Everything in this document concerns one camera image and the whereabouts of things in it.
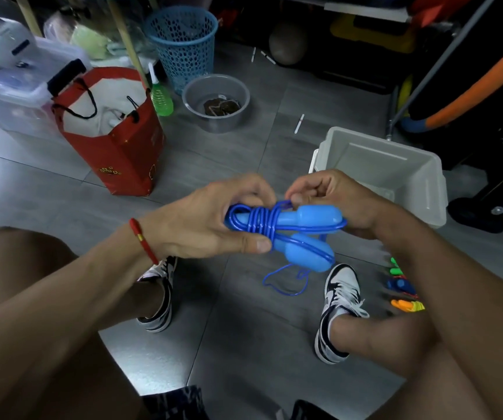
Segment brown tangled strap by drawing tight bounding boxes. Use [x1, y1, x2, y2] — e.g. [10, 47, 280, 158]
[202, 96, 242, 117]

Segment black rectangular pad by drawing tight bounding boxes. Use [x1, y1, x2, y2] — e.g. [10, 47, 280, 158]
[46, 58, 88, 97]

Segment blue mesh wastebasket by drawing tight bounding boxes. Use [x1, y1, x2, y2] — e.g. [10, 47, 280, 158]
[143, 5, 219, 96]

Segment red paper bag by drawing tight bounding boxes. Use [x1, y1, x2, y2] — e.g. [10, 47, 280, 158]
[51, 66, 166, 197]

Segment person's left hand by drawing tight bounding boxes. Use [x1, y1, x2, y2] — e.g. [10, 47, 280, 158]
[140, 172, 277, 262]

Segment brown ball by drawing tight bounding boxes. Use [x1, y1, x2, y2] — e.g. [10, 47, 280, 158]
[268, 21, 308, 67]

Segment black weight machine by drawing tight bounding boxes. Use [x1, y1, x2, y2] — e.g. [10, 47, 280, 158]
[404, 0, 503, 235]

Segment person's left shoe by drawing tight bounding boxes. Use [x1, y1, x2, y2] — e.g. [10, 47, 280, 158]
[136, 255, 178, 334]

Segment clear plastic bag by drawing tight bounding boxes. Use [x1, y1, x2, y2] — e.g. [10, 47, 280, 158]
[43, 10, 156, 64]

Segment white oval side table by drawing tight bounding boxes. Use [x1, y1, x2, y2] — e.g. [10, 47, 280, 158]
[13, 0, 161, 90]

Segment white VR headset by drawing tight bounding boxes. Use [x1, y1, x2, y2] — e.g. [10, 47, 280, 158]
[0, 15, 38, 71]

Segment clear plastic storage bin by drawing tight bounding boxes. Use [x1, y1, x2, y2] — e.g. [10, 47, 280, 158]
[0, 37, 93, 141]

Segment yellow flat board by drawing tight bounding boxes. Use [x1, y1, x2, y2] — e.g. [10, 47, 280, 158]
[330, 13, 418, 54]

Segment white cable bundle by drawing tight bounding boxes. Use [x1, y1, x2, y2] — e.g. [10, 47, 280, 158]
[98, 110, 134, 131]

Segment red string bracelet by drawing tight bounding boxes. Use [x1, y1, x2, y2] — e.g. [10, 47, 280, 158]
[128, 217, 161, 266]

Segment person's right forearm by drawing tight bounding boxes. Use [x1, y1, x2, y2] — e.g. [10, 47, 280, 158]
[369, 205, 503, 420]

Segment orange handle jump rope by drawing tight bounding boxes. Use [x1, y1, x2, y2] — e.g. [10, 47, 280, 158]
[390, 298, 426, 313]

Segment green spray bottle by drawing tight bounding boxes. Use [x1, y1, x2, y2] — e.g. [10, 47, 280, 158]
[148, 61, 175, 117]

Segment person's shoe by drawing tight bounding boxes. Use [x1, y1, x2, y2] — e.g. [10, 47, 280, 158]
[136, 255, 178, 334]
[314, 262, 370, 366]

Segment person's right hand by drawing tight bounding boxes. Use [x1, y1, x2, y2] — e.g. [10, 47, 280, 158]
[285, 169, 397, 241]

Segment person's leg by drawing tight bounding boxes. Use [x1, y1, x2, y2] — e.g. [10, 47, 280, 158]
[330, 290, 503, 420]
[0, 227, 167, 420]

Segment grey plastic storage bin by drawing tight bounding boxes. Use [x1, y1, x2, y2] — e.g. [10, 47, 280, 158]
[308, 126, 449, 229]

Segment multicoloured hula hoop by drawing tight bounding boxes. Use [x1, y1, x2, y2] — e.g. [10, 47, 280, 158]
[399, 28, 503, 134]

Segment person's right shoe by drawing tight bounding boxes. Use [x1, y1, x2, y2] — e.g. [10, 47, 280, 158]
[314, 262, 370, 366]

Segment grey plastic basin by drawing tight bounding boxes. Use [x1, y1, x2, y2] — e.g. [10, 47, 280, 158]
[181, 73, 252, 134]

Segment grey plastic stool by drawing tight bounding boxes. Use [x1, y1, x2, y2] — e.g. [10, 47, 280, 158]
[98, 314, 208, 397]

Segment person's left leg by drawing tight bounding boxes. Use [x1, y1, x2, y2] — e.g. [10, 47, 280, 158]
[0, 227, 167, 420]

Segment blue foam handle skipping rope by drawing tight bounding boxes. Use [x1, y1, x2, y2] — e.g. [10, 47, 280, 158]
[386, 276, 419, 299]

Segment person's left forearm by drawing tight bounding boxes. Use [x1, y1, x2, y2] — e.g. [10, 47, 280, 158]
[0, 225, 158, 420]

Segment orange red fabric bag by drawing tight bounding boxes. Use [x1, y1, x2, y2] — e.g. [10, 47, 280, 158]
[408, 0, 475, 27]

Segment person's right leg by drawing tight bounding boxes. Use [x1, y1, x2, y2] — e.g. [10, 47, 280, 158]
[330, 290, 503, 420]

